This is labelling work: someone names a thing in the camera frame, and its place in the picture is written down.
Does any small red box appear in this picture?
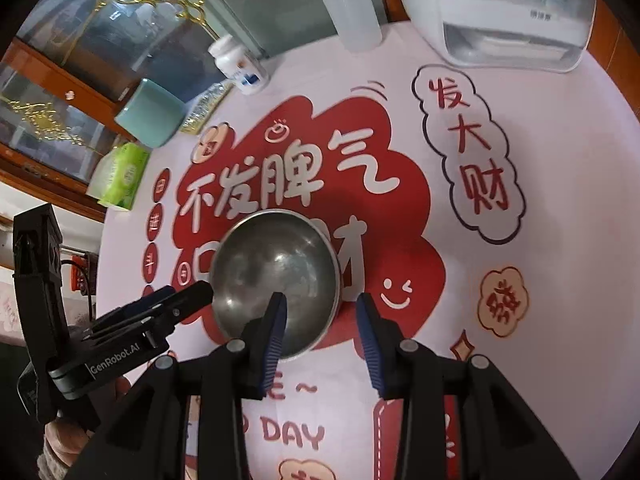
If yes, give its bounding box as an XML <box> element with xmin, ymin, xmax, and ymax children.
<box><xmin>62</xmin><ymin>255</ymin><xmax>96</xmax><ymax>293</ymax></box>

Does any person's left hand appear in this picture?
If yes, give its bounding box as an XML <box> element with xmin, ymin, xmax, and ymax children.
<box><xmin>42</xmin><ymin>375</ymin><xmax>133</xmax><ymax>461</ymax></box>

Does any clear squeeze bottle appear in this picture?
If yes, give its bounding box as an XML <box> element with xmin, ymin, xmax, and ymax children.
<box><xmin>320</xmin><ymin>0</ymin><xmax>383</xmax><ymax>53</ymax></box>

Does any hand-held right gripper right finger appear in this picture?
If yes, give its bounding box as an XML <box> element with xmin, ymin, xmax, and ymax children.
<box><xmin>356</xmin><ymin>294</ymin><xmax>581</xmax><ymax>480</ymax></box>

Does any printed cartoon tablecloth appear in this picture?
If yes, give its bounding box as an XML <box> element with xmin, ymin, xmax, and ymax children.
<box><xmin>100</xmin><ymin>22</ymin><xmax>640</xmax><ymax>480</ymax></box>

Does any small dull steel bowl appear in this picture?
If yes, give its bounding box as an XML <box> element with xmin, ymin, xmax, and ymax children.
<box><xmin>207</xmin><ymin>210</ymin><xmax>342</xmax><ymax>361</ymax></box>

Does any white pill bottle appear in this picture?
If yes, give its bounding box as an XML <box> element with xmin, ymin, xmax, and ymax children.
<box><xmin>207</xmin><ymin>35</ymin><xmax>271</xmax><ymax>95</ymax></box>

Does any white countertop cabinet appliance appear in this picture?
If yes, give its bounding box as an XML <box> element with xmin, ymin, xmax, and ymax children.
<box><xmin>390</xmin><ymin>0</ymin><xmax>598</xmax><ymax>75</ymax></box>

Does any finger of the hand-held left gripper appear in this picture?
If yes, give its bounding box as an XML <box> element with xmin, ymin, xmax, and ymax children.
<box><xmin>92</xmin><ymin>285</ymin><xmax>177</xmax><ymax>330</ymax></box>
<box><xmin>82</xmin><ymin>280</ymin><xmax>215</xmax><ymax>343</ymax></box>

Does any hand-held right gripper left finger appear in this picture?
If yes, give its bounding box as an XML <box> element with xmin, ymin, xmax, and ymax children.
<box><xmin>65</xmin><ymin>292</ymin><xmax>288</xmax><ymax>480</ymax></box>

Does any teal canister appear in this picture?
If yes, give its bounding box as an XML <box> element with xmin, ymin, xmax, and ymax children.
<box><xmin>114</xmin><ymin>78</ymin><xmax>188</xmax><ymax>148</ymax></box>

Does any person's right forearm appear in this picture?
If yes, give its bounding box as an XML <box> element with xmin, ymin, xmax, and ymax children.
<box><xmin>39</xmin><ymin>442</ymin><xmax>86</xmax><ymax>480</ymax></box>

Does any green tissue box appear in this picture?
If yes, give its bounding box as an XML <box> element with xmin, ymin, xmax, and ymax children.
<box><xmin>85</xmin><ymin>142</ymin><xmax>151</xmax><ymax>210</ymax></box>

